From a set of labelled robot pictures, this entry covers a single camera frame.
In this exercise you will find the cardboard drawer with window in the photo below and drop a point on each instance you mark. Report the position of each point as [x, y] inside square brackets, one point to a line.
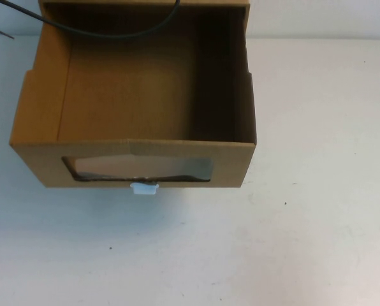
[129, 95]

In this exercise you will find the cardboard box shell with creased-window drawer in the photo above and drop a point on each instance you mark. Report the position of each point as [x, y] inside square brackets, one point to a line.
[246, 19]

